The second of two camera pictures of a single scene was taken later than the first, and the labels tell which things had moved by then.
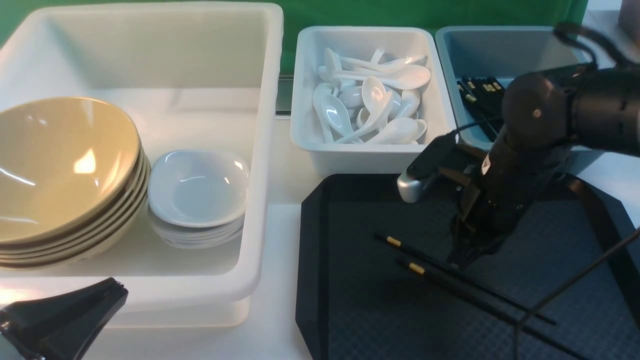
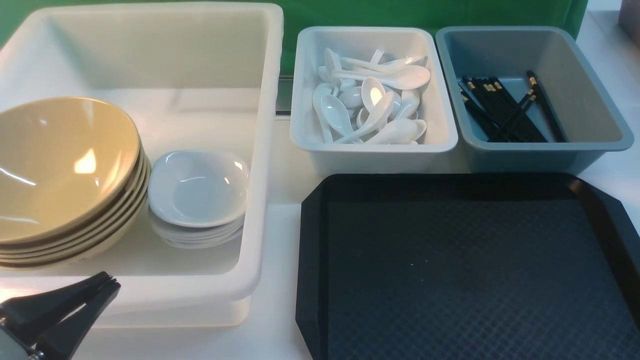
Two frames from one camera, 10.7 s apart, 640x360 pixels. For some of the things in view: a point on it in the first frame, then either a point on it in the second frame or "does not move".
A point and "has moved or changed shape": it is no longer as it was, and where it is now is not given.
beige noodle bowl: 67,165 does not move
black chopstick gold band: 530,329 has moved or changed shape
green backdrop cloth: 422,14 does not move
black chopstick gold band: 451,271 has moved or changed shape
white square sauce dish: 199,188 does not move
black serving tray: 374,280 does not move
